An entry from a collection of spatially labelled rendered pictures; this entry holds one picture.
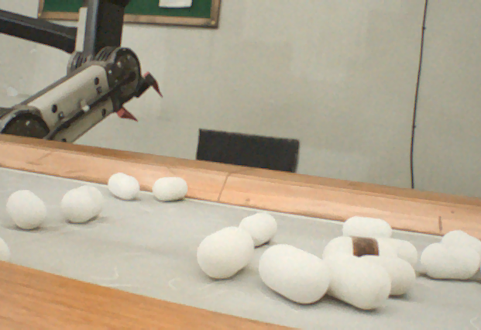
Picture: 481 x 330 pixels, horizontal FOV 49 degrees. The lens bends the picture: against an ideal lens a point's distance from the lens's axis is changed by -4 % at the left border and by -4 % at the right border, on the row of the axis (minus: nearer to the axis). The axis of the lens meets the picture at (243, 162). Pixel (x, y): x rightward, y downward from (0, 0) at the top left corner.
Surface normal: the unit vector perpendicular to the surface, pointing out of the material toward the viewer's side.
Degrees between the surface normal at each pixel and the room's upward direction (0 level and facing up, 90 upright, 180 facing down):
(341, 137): 90
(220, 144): 86
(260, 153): 86
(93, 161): 45
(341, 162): 89
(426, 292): 0
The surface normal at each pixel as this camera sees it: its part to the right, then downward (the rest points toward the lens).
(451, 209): -0.13, -0.67
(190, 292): 0.11, -0.99
